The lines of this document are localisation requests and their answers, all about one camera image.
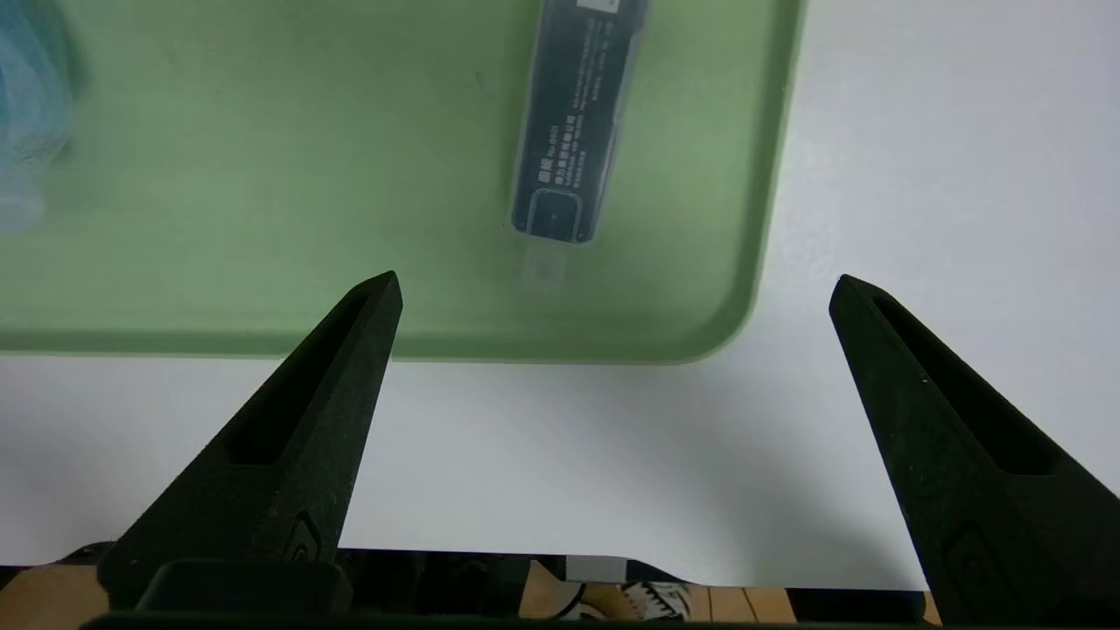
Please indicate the black item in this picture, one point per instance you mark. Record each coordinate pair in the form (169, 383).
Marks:
(573, 131)

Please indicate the blue mesh bath loofah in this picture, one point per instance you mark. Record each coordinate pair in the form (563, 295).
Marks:
(26, 105)

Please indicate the black white patterned shoe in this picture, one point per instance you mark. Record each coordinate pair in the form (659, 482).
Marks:
(656, 602)

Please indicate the light green plastic tray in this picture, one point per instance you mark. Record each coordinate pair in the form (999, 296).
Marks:
(262, 175)

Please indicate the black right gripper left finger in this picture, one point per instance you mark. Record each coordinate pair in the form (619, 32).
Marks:
(289, 472)

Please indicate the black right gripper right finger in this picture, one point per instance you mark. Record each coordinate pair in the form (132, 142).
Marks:
(989, 490)

